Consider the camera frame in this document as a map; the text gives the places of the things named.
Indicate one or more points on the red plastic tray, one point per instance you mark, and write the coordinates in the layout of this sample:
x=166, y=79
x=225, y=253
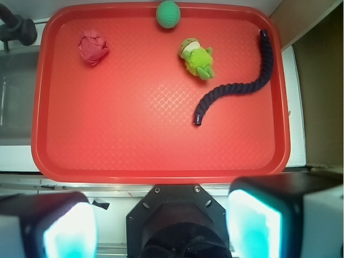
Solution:
x=139, y=117

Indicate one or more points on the green dimpled ball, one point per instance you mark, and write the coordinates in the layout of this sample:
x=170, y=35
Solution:
x=168, y=14

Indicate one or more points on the green plush frog toy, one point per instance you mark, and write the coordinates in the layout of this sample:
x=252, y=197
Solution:
x=197, y=59

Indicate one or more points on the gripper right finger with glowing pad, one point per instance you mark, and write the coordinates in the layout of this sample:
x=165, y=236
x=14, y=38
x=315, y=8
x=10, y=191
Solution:
x=293, y=214

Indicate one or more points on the stainless steel sink basin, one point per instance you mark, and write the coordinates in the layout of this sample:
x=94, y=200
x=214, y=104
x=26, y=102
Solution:
x=18, y=78

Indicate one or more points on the crumpled red paper ball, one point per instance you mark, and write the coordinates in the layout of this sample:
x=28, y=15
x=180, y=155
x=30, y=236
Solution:
x=93, y=47

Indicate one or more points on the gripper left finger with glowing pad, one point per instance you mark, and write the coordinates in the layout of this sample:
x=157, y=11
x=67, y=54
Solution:
x=48, y=225

